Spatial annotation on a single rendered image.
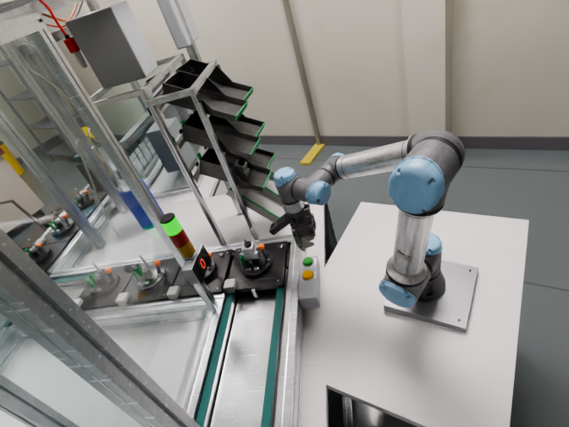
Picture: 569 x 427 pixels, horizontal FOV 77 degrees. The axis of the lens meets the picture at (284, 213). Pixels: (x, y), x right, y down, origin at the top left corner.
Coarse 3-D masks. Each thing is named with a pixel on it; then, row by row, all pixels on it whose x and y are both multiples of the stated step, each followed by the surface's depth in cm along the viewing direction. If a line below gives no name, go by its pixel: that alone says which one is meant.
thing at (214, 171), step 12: (204, 156) 149; (216, 156) 158; (228, 156) 156; (204, 168) 147; (216, 168) 146; (252, 168) 157; (264, 168) 156; (228, 180) 149; (240, 180) 147; (252, 180) 152; (264, 180) 153
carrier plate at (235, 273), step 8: (240, 248) 158; (264, 248) 154; (272, 248) 152; (280, 248) 151; (272, 256) 149; (280, 256) 147; (232, 264) 151; (280, 264) 143; (232, 272) 148; (240, 272) 146; (272, 272) 141; (280, 272) 140; (240, 280) 142; (248, 280) 141; (256, 280) 140; (264, 280) 139; (272, 280) 138; (280, 280) 137; (240, 288) 139; (248, 288) 138; (256, 288) 138; (264, 288) 137; (272, 288) 137
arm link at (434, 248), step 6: (432, 234) 115; (432, 240) 113; (438, 240) 112; (432, 246) 110; (438, 246) 110; (426, 252) 109; (432, 252) 110; (438, 252) 110; (426, 258) 110; (432, 258) 111; (438, 258) 112; (426, 264) 109; (432, 264) 110; (438, 264) 114; (432, 270) 111; (438, 270) 116; (432, 276) 117
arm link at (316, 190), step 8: (312, 176) 112; (320, 176) 112; (328, 176) 113; (296, 184) 112; (304, 184) 111; (312, 184) 109; (320, 184) 108; (328, 184) 109; (296, 192) 112; (304, 192) 110; (312, 192) 108; (320, 192) 107; (328, 192) 110; (304, 200) 112; (312, 200) 109; (320, 200) 108; (328, 200) 111
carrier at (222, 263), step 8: (216, 256) 158; (224, 256) 157; (216, 264) 154; (224, 264) 152; (208, 272) 149; (216, 272) 150; (224, 272) 149; (208, 280) 148; (216, 280) 146; (224, 280) 146; (216, 288) 143
